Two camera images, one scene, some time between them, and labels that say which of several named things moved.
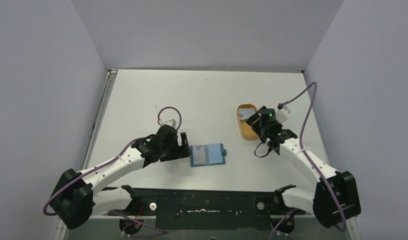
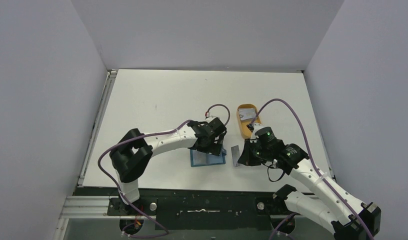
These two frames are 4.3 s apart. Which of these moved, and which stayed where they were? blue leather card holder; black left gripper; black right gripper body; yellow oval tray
Moved: black right gripper body; black left gripper
Stayed: blue leather card holder; yellow oval tray
